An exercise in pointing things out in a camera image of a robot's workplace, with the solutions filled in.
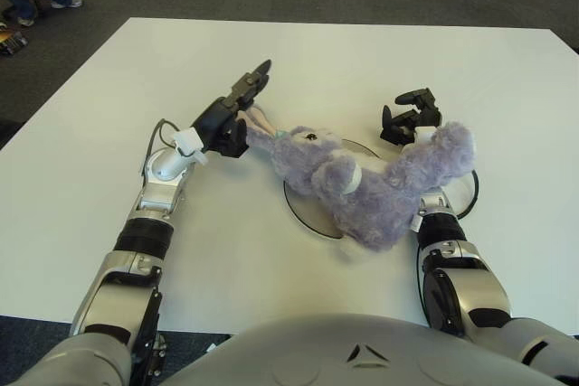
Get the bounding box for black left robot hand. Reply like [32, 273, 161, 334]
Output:
[189, 59, 273, 159]

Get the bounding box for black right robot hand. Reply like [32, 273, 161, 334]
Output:
[379, 87, 442, 147]

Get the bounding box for purple plush bunny doll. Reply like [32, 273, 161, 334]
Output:
[237, 105, 477, 259]

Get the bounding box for white plate with black rim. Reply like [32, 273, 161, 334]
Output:
[282, 137, 385, 240]

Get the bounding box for dark patterned box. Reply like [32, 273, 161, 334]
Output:
[0, 29, 29, 56]

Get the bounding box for black metal stand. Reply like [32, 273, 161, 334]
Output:
[151, 331, 167, 381]

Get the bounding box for grey robot torso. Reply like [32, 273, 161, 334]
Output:
[157, 313, 562, 386]

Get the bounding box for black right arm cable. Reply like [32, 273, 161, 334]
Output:
[454, 168, 480, 221]

